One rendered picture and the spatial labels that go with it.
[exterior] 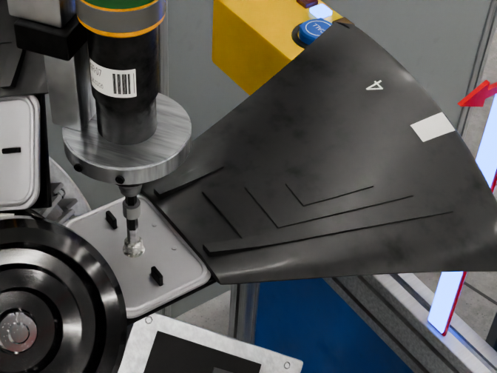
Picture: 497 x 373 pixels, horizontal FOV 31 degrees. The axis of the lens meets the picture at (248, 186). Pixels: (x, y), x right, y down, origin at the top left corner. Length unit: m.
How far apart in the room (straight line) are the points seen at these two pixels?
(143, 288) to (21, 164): 0.10
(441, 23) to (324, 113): 1.31
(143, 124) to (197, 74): 1.07
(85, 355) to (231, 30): 0.57
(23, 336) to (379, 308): 0.60
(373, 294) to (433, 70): 1.07
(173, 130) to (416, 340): 0.56
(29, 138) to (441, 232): 0.28
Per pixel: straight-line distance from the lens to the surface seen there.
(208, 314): 2.04
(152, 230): 0.57
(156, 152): 0.48
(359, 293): 1.04
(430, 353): 0.98
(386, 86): 0.68
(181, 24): 1.47
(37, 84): 0.51
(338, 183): 0.61
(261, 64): 0.96
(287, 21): 0.97
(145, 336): 0.67
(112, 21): 0.43
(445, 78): 2.08
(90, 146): 0.48
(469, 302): 2.17
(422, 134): 0.66
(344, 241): 0.58
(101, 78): 0.46
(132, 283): 0.55
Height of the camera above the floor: 1.60
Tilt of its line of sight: 43 degrees down
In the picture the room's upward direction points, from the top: 4 degrees clockwise
